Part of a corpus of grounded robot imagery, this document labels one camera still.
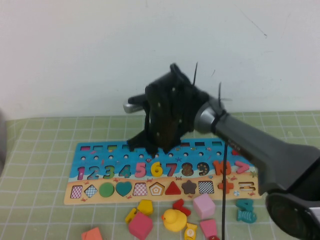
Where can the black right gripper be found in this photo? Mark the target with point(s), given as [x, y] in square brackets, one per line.
[165, 112]

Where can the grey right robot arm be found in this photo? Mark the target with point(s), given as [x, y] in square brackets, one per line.
[262, 155]

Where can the pink number five piece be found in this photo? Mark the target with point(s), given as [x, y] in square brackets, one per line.
[143, 173]

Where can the red triangle piece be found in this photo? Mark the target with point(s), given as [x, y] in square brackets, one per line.
[173, 190]

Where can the brown star piece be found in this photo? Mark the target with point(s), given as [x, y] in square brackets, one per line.
[189, 187]

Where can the green number three piece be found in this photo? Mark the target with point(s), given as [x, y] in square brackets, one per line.
[111, 175]

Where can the teal heart piece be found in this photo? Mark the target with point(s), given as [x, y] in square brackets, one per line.
[123, 188]

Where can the wooden number shape puzzle board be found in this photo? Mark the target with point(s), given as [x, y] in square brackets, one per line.
[112, 182]

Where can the red number seven piece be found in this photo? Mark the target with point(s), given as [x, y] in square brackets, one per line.
[180, 205]

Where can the orange number ten piece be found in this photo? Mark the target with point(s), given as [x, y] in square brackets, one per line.
[217, 167]

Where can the green circle piece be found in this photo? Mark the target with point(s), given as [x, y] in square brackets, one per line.
[106, 190]

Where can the small yellow wooden piece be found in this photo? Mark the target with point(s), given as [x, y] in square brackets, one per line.
[130, 217]

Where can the red rectangle piece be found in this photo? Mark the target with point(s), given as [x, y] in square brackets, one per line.
[234, 152]

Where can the orange plus sign piece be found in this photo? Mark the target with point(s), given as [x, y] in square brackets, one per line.
[229, 186]

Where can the pink greater-than sign piece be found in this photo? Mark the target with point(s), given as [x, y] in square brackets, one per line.
[246, 167]

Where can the teal number four piece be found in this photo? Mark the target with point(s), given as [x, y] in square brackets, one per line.
[246, 206]

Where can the yellow pentagon block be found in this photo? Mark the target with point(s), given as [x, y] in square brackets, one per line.
[145, 207]

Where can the light pink square block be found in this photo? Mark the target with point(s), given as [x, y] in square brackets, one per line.
[203, 206]

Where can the yellow rubber duck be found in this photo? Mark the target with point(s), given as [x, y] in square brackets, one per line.
[176, 221]

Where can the magenta square block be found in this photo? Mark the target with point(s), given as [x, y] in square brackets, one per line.
[140, 226]

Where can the yellow wooden fish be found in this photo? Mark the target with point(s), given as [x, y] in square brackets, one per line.
[190, 232]

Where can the pink trapezoid block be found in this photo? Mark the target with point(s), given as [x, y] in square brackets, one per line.
[208, 228]

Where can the red wooden fish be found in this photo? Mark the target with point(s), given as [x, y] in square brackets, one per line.
[214, 238]

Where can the orange wooden block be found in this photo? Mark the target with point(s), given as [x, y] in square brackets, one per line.
[92, 235]

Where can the teal wooden fish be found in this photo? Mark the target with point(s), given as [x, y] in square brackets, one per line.
[246, 217]

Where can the green checkered tablecloth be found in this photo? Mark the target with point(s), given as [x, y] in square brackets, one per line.
[37, 150]

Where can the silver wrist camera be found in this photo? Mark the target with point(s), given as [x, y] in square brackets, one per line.
[132, 108]

